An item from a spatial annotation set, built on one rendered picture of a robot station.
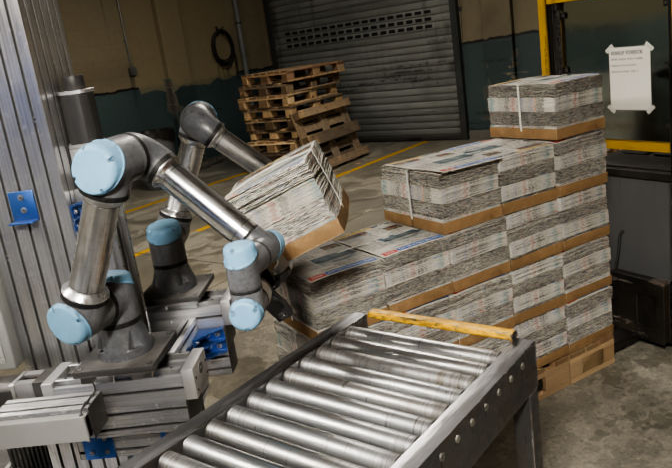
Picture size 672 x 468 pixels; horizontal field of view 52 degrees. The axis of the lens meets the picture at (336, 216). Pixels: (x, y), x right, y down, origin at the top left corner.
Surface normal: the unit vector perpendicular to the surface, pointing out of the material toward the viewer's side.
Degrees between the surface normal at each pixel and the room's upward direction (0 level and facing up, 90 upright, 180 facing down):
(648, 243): 90
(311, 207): 88
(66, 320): 97
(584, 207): 90
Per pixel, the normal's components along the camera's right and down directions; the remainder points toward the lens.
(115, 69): 0.79, 0.04
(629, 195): -0.85, 0.24
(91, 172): -0.26, 0.16
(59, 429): -0.05, 0.25
